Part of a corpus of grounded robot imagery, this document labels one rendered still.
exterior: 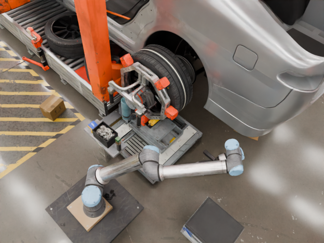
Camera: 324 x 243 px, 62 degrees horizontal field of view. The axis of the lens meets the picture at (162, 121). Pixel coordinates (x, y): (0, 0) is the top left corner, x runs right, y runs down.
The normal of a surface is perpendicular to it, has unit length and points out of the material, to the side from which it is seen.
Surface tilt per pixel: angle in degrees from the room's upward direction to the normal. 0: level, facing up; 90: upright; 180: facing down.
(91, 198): 3
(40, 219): 0
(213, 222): 0
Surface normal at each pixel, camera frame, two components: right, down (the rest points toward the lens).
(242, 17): -0.44, 0.16
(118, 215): 0.08, -0.57
